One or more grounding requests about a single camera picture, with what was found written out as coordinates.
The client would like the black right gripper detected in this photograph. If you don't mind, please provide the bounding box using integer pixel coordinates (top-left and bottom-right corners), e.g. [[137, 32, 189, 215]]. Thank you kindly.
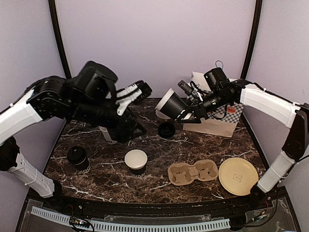
[[175, 89, 231, 123]]

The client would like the black coffee cup lid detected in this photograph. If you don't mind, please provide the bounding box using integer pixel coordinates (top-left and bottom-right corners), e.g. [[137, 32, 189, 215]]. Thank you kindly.
[[67, 146, 86, 164]]

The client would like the black and white paper cup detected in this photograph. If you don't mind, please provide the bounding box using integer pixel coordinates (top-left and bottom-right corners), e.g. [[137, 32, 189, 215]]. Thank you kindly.
[[67, 146, 90, 173]]

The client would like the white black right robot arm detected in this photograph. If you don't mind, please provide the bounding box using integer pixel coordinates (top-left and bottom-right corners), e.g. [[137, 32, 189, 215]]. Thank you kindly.
[[176, 68, 309, 193]]

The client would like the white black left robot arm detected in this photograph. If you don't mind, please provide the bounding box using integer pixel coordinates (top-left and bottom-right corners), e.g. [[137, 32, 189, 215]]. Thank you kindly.
[[0, 61, 152, 211]]

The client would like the white cup holding straws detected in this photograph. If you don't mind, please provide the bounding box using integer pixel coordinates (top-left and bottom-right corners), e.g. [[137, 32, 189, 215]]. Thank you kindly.
[[99, 126, 117, 145]]

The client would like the stack of black lids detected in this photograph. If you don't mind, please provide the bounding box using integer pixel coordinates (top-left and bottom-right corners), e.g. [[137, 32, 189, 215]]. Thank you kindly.
[[157, 122, 176, 139]]

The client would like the white ceramic bowl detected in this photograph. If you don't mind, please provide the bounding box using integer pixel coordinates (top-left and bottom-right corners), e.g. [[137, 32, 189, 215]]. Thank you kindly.
[[155, 110, 171, 122]]

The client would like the blue checkered paper bag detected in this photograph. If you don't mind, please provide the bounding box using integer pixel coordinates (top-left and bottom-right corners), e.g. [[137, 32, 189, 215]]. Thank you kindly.
[[183, 72, 244, 137]]

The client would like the brown cardboard cup carrier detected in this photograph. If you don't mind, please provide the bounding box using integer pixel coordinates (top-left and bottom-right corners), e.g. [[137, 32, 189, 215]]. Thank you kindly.
[[168, 159, 219, 186]]

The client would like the cream round plate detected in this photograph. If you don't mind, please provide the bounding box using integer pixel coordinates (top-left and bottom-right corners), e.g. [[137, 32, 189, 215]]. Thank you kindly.
[[219, 158, 259, 196]]

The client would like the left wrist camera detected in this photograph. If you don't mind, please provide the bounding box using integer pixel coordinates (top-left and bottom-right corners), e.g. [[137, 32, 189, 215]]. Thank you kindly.
[[116, 80, 152, 116]]

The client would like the black table edge rail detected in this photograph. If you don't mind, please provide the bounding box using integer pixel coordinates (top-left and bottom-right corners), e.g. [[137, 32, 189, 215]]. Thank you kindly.
[[41, 186, 288, 222]]

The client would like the white slotted cable duct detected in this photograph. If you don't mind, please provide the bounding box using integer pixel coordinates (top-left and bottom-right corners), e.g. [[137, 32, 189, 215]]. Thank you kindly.
[[30, 206, 231, 232]]

